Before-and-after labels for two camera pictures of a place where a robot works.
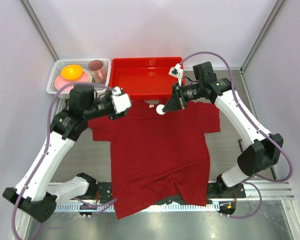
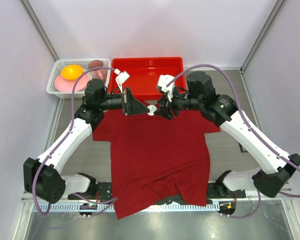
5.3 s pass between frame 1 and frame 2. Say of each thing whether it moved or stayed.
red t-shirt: stayed
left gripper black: moved
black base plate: stayed
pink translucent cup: stayed
